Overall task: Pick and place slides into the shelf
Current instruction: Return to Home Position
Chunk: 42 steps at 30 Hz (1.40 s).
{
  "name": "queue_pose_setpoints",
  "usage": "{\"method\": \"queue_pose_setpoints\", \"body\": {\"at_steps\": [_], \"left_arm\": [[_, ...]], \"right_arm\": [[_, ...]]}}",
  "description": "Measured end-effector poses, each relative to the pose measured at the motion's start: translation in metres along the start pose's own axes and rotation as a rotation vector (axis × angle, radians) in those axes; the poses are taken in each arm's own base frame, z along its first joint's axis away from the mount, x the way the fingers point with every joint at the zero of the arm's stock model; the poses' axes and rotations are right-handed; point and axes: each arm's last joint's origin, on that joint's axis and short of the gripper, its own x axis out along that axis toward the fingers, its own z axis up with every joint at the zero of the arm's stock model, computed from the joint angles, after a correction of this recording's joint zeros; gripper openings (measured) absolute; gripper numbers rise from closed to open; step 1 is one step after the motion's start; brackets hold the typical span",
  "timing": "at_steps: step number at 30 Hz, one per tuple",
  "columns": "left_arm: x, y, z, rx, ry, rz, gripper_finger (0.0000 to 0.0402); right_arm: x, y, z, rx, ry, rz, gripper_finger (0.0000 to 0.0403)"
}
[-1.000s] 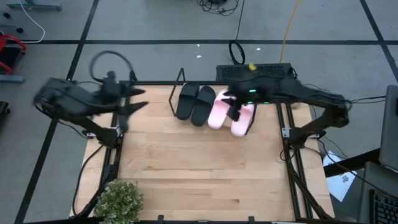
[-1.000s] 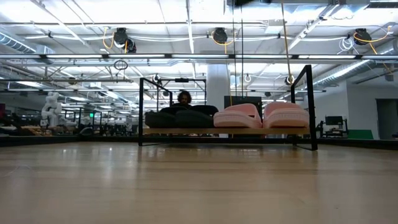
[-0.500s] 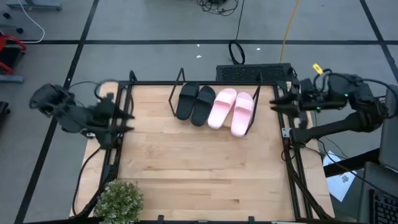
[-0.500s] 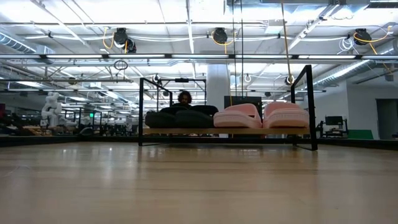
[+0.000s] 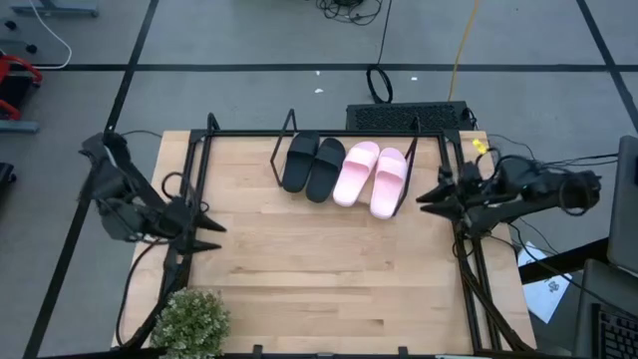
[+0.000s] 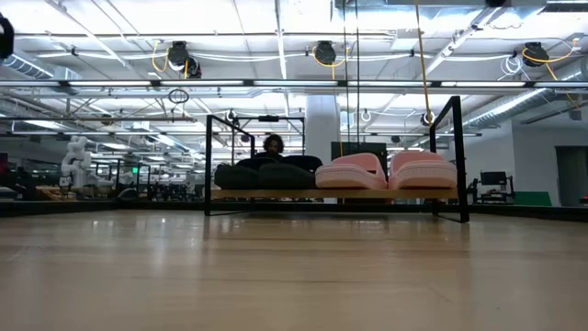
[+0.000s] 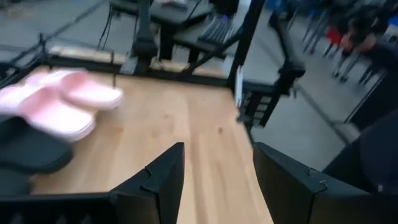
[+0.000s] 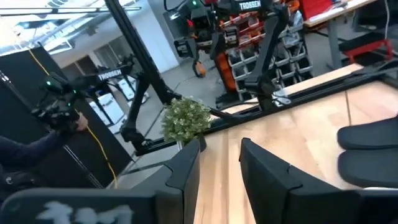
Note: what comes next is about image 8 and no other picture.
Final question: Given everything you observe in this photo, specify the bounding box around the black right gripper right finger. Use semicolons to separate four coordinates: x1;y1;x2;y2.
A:
238;138;398;224

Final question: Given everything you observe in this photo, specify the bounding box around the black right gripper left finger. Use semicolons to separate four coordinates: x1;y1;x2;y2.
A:
0;138;202;224

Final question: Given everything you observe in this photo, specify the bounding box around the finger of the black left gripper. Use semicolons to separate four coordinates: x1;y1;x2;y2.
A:
223;24;241;45
173;37;200;60

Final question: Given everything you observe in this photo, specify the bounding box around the storage rack with red bins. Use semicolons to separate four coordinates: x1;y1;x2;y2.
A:
217;0;315;103

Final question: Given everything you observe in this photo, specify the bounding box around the small green potted plant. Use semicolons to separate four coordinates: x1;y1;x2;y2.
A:
160;96;215;153

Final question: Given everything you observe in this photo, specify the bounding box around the desk with gray legs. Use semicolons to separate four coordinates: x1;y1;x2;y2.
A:
303;0;398;71

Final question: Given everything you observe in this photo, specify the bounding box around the person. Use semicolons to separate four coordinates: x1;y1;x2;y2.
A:
0;111;90;205

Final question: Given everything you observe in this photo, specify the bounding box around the black partition screen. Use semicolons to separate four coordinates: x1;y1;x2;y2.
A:
0;46;134;189

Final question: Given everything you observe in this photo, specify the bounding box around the yellow cable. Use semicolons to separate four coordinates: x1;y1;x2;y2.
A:
27;49;119;189

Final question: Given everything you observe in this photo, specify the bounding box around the red frame cart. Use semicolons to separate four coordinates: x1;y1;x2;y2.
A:
341;37;394;65

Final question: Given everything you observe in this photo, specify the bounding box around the black leader arm handle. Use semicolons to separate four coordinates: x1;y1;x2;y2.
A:
30;73;82;131

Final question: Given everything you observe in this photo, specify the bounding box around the white cable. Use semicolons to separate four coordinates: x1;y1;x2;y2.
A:
384;0;391;40

